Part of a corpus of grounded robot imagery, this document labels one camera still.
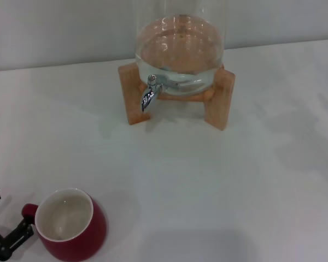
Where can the glass water dispenser jar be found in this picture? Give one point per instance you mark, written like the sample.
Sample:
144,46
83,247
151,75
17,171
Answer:
177,41

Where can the red ceramic cup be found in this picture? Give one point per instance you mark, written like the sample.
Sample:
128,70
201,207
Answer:
79,232

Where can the wooden dispenser stand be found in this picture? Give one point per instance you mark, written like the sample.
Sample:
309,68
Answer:
217,103

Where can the chrome dispenser faucet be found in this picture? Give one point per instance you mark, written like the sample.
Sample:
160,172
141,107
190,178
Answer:
150,92

